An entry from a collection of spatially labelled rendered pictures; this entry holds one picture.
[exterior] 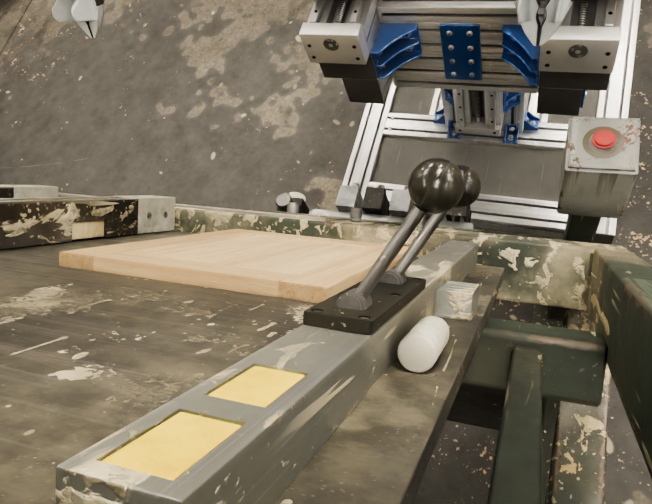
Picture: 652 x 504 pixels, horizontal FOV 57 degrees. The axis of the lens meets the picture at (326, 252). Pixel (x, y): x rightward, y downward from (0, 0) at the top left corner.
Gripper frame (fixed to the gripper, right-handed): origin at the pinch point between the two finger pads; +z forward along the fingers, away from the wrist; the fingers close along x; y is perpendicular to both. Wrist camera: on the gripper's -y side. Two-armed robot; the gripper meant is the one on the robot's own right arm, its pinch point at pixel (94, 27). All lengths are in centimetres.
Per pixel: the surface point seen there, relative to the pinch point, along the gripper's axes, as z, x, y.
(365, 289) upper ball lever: 2, 60, 46
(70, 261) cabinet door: 18.8, 14.6, 33.2
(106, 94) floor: 78, -134, -134
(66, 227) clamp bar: 26.6, -2.5, 18.4
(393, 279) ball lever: 9, 60, 37
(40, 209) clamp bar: 21.0, -2.5, 21.4
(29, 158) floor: 96, -159, -100
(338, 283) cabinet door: 20, 50, 28
